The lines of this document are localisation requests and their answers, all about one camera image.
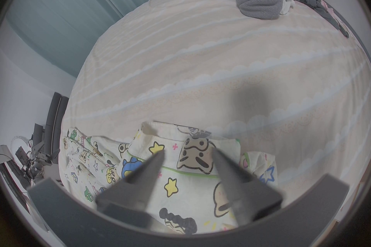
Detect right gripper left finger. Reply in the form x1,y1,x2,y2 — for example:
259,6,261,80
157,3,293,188
96,150,166,220

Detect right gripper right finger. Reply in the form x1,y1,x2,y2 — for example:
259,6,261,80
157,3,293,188
211,148,283,226

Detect white printed pyjama top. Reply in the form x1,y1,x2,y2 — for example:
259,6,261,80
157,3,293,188
59,121,279,236

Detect bed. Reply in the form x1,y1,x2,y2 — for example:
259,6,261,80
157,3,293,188
58,0,371,229

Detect black chest of drawers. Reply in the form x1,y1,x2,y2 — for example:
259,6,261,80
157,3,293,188
46,92,69,154

